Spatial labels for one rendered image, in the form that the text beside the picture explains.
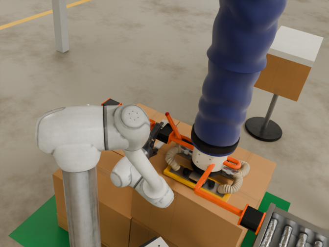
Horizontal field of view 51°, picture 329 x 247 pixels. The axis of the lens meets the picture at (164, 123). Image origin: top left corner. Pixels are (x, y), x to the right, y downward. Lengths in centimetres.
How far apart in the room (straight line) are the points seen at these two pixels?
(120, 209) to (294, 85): 187
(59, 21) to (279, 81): 276
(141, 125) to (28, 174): 222
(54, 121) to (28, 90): 309
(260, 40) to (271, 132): 257
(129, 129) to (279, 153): 280
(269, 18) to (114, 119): 63
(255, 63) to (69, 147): 73
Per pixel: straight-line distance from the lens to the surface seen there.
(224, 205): 148
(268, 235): 216
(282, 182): 332
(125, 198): 214
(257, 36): 127
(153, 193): 145
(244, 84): 137
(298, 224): 224
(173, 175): 170
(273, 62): 313
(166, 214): 184
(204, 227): 174
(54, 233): 268
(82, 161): 99
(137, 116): 93
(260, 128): 379
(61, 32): 465
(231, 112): 143
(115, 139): 96
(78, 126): 95
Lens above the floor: 220
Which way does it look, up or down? 38 degrees down
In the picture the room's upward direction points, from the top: 8 degrees clockwise
